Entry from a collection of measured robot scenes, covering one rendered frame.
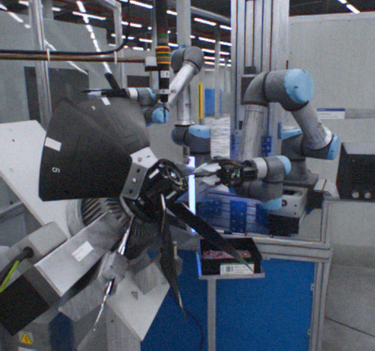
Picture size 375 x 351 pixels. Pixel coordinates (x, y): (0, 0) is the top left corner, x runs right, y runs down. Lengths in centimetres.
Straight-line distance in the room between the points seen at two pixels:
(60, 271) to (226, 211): 120
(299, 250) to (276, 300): 26
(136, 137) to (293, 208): 81
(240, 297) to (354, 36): 203
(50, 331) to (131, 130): 60
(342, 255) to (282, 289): 162
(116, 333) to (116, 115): 64
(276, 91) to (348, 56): 161
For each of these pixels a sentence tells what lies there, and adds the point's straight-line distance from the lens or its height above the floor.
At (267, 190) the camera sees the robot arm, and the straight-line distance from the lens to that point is 121.
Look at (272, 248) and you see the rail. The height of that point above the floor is 82.
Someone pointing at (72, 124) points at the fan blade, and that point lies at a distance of 74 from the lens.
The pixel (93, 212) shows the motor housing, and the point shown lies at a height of 113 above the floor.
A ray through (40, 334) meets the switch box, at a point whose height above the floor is 80.
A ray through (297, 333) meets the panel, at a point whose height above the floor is 43.
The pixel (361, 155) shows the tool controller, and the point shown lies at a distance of 128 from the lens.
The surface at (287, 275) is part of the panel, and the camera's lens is 148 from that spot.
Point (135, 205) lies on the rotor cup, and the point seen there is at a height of 115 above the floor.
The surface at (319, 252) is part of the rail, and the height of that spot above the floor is 82.
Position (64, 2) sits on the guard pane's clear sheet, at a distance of 194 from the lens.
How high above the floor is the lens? 144
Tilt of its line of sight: 12 degrees down
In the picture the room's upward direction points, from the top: 1 degrees counter-clockwise
